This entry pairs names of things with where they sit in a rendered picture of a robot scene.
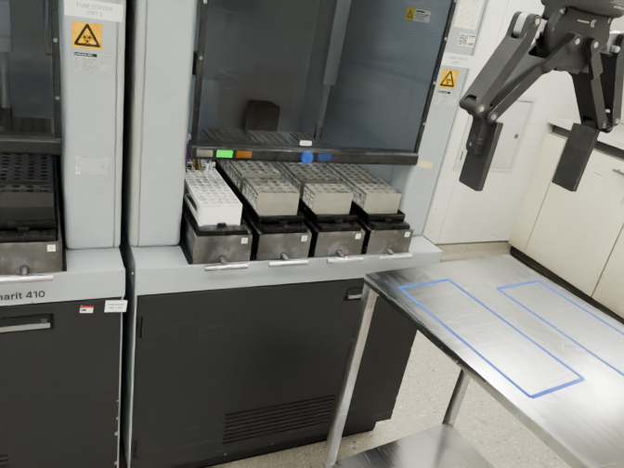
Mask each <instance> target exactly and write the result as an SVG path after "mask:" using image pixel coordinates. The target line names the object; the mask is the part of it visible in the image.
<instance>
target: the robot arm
mask: <svg viewBox="0 0 624 468"><path fill-rule="evenodd" d="M540 2H541V4H542V5H544V10H543V13H542V14H541V15H539V14H534V13H527V12H522V11H516V12H515V13H514V14H513V17H512V19H511V22H510V25H509V27H508V30H507V32H506V34H505V36H504V37H503V39H502V40H501V42H500V43H499V45H498V46H497V48H496V49H495V51H494V52H493V54H492V55H491V56H490V58H489V59H488V61H487V63H486V64H485V65H484V67H483V68H482V70H481V71H480V73H478V75H477V76H476V77H475V79H474V81H473V82H472V84H471V85H470V86H469V88H468V89H467V91H466V92H465V94H464V95H463V97H462V98H461V100H460V103H459V105H460V108H461V109H464V110H466V111H467V113H468V114H470V115H472V116H473V122H472V125H471V129H470V132H469V136H468V139H467V141H466V145H465V146H466V150H467V152H466V156H465V159H464V162H463V166H462V169H461V174H460V177H459V182H461V183H463V185H465V186H467V187H469V188H470V189H473V190H474V191H482V190H483V188H484V186H485V183H486V179H487V176H488V171H489V168H490V165H491V163H492V159H493V156H494V153H495V150H496V148H497V145H498V142H499V138H500V135H501V130H502V127H503V125H504V123H501V122H499V121H497V120H498V119H499V118H500V117H501V116H502V114H503V113H504V112H506V111H507V110H508V109H509V108H510V107H511V106H512V105H513V104H514V103H515V101H516V100H517V99H519V98H520V97H521V96H522V95H523V94H524V93H525V92H526V91H527V90H528V88H529V87H530V86H532V85H533V84H534V83H535V82H536V81H537V80H538V79H539V78H540V77H541V75H543V74H546V73H549V72H551V71H557V72H568V73H569V74H570V75H571V77H572V81H573V86H574V90H575V95H576V100H577V104H578V113H579V118H580V122H581V123H573V125H572V127H571V130H570V133H569V136H568V138H567V141H566V143H565V147H564V150H563V152H562V155H561V158H560V160H559V163H558V165H557V167H556V170H555V173H554V176H553V178H552V183H554V184H555V185H557V186H560V187H562V188H564V189H567V190H569V191H572V192H576V191H577V189H578V187H579V183H580V180H581V178H582V176H583V173H584V171H585V168H586V166H587V163H588V161H589V159H590V157H591V155H592V151H593V148H594V146H595V143H596V141H597V138H598V136H599V134H600V132H603V133H606V134H609V133H610V132H611V131H612V130H613V127H614V126H617V125H618V124H619V123H620V120H621V109H622V96H623V84H624V32H621V31H615V30H610V26H611V23H612V20H613V19H618V18H621V17H622V16H624V0H540ZM534 38H535V42H534V43H533V44H532V42H533V40H534ZM476 98H477V100H476ZM491 107H492V108H491ZM606 110H610V112H607V111H606Z"/></svg>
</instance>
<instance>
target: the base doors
mask: <svg viewBox="0 0 624 468"><path fill-rule="evenodd" d="M566 141H567V139H564V138H562V137H559V136H556V135H553V134H551V133H546V136H545V138H544V140H543V143H542V146H541V149H540V152H539V156H538V159H537V161H536V164H535V167H534V169H533V172H532V175H531V177H530V180H529V183H528V185H527V188H526V193H525V196H524V199H523V200H522V203H521V206H520V209H519V212H518V214H517V217H516V219H515V222H514V225H513V229H512V232H511V235H510V238H509V241H508V243H510V244H511V245H512V246H513V247H515V248H516V249H518V250H519V251H521V252H523V253H525V254H526V255H528V256H529V257H531V258H533V259H534V260H536V261H537V262H539V263H540V264H542V265H543V266H545V267H547V268H548V269H550V270H551V271H552V272H553V273H555V274H556V275H558V276H559V277H561V278H562V279H564V280H566V281H567V282H569V283H571V284H572V285H574V286H575V287H577V288H578V289H580V290H581V291H583V292H584V293H586V294H588V295H589V296H592V298H593V299H594V300H596V301H597V302H599V303H600V304H602V305H604V306H606V307H607V308H609V309H610V310H612V311H613V312H615V313H616V314H618V315H620V316H621V317H623V318H624V202H623V204H621V203H620V202H621V200H622V198H623V197H624V175H621V174H618V173H616V172H614V171H612V170H613V169H616V170H618V169H619V170H620V172H622V173H624V162H623V161H621V160H619V159H616V158H614V157H611V156H609V155H606V154H603V153H602V152H599V151H597V150H593V151H592V153H591V157H590V159H589V161H588V163H587V166H586V168H585V171H584V173H583V176H582V178H581V180H580V183H579V185H578V189H577V191H576V192H572V191H569V190H567V189H565V188H562V187H560V186H557V185H555V184H554V183H552V180H553V176H554V173H555V170H556V167H557V165H558V163H559V160H560V158H561V155H562V152H563V150H564V147H565V144H566ZM591 170H594V171H596V172H598V173H600V174H603V175H604V178H601V177H599V176H598V175H594V174H592V173H590V171H591Z"/></svg>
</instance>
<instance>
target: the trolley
mask: <svg viewBox="0 0 624 468"><path fill-rule="evenodd" d="M363 281H364V282H365V283H364V287H363V291H362V294H361V298H360V302H359V307H358V311H357V317H356V321H355V325H354V330H353V333H352V337H351V341H350V345H349V348H348V353H347V357H346V361H345V364H344V371H343V376H342V380H341V383H340V387H339V391H338V395H337V399H336V403H335V407H334V411H333V415H332V418H331V426H330V430H329V433H328V437H327V441H326V446H325V449H324V453H323V457H322V461H321V465H320V468H494V467H493V466H492V465H491V464H490V463H489V462H488V461H487V460H486V459H485V458H484V457H483V456H482V455H481V454H480V453H479V452H478V451H477V450H476V449H475V448H474V447H473V445H472V444H471V443H470V442H469V441H468V440H467V439H466V438H465V437H464V436H463V435H462V434H461V433H460V432H459V431H458V430H457V429H456V428H455V427H454V426H453V425H454V423H455V420H456V418H457V415H458V412H459V409H460V407H461V404H462V400H463V398H464V395H465V392H466V389H467V387H468V384H469V382H470V379H471V378H472V379H473V380H474V381H475V382H477V383H478V384H479V385H480V386H481V387H482V388H483V389H485V390H486V391H487V392H488V393H489V394H490V395H491V396H492V397H494V398H495V399H496V400H497V401H498V402H499V403H500V404H501V405H502V406H503V407H504V408H506V409H507V410H508V411H509V412H510V413H512V415H513V416H514V417H515V418H516V419H517V420H518V421H519V422H521V423H522V424H523V425H524V426H525V427H526V428H527V429H529V430H530V431H531V432H532V433H533V434H534V435H535V436H536V437H538V438H539V439H540V440H541V441H542V442H543V443H544V444H545V445H546V446H548V447H549V448H550V449H551V450H552V451H553V452H554V453H556V454H557V455H558V456H559V457H560V458H561V459H562V460H563V461H564V462H566V463H567V464H568V465H569V466H570V467H571V468H624V325H623V324H621V323H620V322H618V321H616V320H615V319H613V318H611V317H609V316H607V315H606V314H605V313H604V312H602V311H600V310H599V309H597V308H595V307H594V306H592V305H590V304H588V303H586V302H585V301H583V300H581V299H580V298H578V297H577V296H576V295H574V294H573V293H571V292H569V291H567V290H565V289H564V288H562V287H560V286H559V285H557V284H556V283H554V282H552V281H551V280H549V279H547V278H545V277H543V276H542V275H541V274H539V273H538V272H536V271H535V270H533V269H531V268H530V267H528V266H526V265H524V264H522V263H521V262H519V261H517V260H516V259H514V258H512V257H511V256H510V255H508V254H501V255H494V256H488V257H481V258H474V259H467V260H461V261H454V262H447V263H440V264H433V265H427V266H414V267H407V268H400V269H393V270H386V271H380V272H373V273H366V274H365V276H364V280H363ZM377 294H379V295H380V296H381V297H382V298H383V299H384V300H385V302H387V303H388V304H389V305H390V306H391V307H393V308H394V309H395V310H396V311H397V312H398V313H399V314H400V315H401V316H402V317H403V318H405V319H406V320H407V321H408V322H409V323H410V324H411V325H412V326H414V327H415V328H416V329H417V330H418V331H419V332H420V333H422V334H423V335H424V336H425V337H426V338H427V339H428V340H429V341H430V342H432V343H433V344H434V345H435V346H436V347H437V348H438V349H439V350H441V351H442V352H443V353H444V354H445V355H446V356H447V357H448V358H450V359H451V360H452V361H453V362H454V363H455V364H456V365H457V366H459V367H460V368H461V371H460V374H459V377H458V379H457V382H456V384H455V387H454V390H453V393H452V395H451V398H450V401H449V403H448V408H447V411H446V413H445V416H444V419H443V422H442V424H440V425H438V426H435V427H432V428H429V429H426V430H424V431H421V432H419V433H416V434H413V435H408V436H405V437H402V438H400V439H398V440H395V441H392V442H389V443H386V444H383V445H381V446H379V447H376V448H371V449H368V450H365V451H362V452H359V453H357V454H355V455H352V456H349V457H346V458H343V459H341V460H338V461H336V456H337V452H338V448H339V445H340V441H341V437H342V433H343V430H344V426H345V419H346V415H347V412H348V408H349V405H350V401H351V397H352V394H353V390H354V386H355V382H356V378H357V375H358V368H359V364H360V360H361V357H362V353H363V350H364V346H365V343H366V339H367V335H368V331H369V327H370V324H371V317H372V313H373V309H374V306H375V302H376V298H377Z"/></svg>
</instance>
